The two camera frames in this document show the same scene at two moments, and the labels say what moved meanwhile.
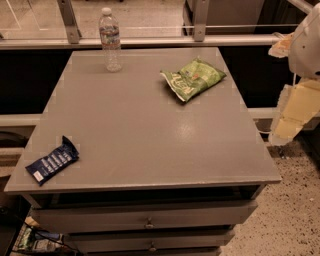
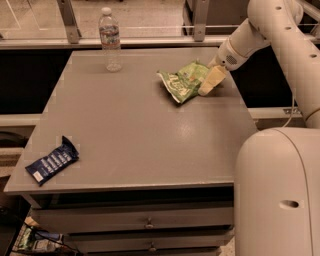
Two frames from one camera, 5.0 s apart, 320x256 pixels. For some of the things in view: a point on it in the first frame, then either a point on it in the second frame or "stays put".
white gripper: [306, 50] -> [226, 58]
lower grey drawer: [155, 243] stays put
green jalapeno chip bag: [194, 78] stays put
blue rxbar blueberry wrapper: [65, 154] stays put
